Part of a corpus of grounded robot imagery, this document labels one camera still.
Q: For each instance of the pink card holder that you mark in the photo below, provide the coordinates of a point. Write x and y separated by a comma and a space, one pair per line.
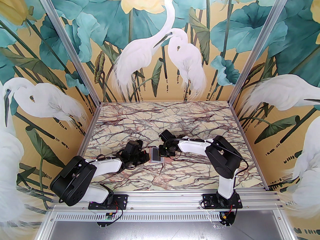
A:
162, 159

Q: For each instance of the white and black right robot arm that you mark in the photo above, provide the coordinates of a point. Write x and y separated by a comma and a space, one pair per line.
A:
222, 161

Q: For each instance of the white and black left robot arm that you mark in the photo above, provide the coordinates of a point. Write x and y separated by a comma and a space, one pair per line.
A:
72, 181

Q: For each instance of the perforated metal strip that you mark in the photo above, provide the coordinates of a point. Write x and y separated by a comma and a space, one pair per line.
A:
162, 216

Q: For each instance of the small green circuit board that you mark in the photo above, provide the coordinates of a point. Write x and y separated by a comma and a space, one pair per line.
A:
109, 216

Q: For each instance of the grey metal sheet panel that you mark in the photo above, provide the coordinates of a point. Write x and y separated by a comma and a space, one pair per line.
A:
162, 231

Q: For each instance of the aluminium frame rail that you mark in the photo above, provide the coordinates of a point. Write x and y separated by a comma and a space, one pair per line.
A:
162, 199

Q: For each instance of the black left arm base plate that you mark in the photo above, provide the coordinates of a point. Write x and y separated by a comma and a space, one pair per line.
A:
122, 200

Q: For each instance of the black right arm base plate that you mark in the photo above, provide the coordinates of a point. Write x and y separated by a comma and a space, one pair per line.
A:
208, 201

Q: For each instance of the black bracket under circuit board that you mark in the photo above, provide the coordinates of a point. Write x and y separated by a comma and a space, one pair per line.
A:
102, 223

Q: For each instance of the black bracket with yellow connector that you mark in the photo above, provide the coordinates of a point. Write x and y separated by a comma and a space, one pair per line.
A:
226, 220

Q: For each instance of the aluminium frame post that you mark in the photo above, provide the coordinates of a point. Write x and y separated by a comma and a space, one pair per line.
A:
260, 41
68, 41

